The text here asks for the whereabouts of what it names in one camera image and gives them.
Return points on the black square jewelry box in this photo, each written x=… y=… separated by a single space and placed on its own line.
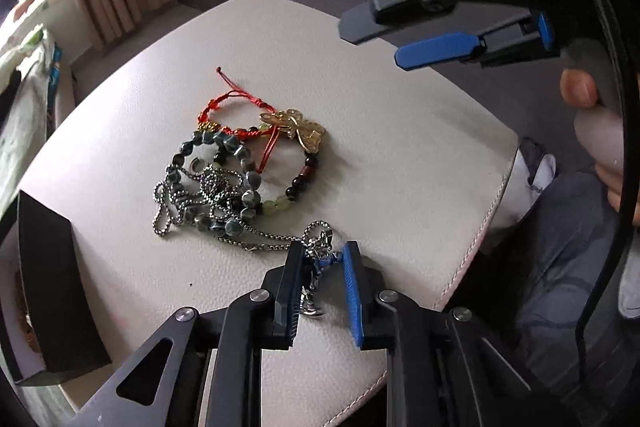
x=48 y=335

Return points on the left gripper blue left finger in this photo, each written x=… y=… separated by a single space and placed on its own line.
x=287 y=298

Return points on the green bed with mattress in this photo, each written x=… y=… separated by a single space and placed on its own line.
x=25 y=129

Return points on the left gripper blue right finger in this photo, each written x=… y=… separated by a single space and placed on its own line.
x=358 y=292

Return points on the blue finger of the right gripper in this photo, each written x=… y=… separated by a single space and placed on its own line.
x=441 y=49

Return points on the person's grey trouser legs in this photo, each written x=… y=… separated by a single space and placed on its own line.
x=531 y=280

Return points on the person's right hand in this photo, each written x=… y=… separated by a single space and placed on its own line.
x=599 y=131

